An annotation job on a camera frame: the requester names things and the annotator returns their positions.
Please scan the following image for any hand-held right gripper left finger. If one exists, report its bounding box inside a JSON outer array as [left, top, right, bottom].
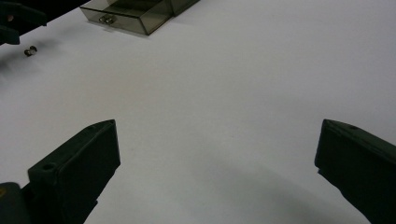
[[21, 119, 121, 224]]

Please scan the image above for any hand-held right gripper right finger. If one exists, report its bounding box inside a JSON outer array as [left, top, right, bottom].
[[314, 119, 396, 224]]

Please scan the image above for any smoky transparent plastic drawer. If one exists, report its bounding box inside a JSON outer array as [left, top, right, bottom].
[[79, 0, 174, 36]]

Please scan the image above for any smoky transparent drawer cabinet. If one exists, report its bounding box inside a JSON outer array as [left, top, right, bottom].
[[167, 0, 201, 17]]

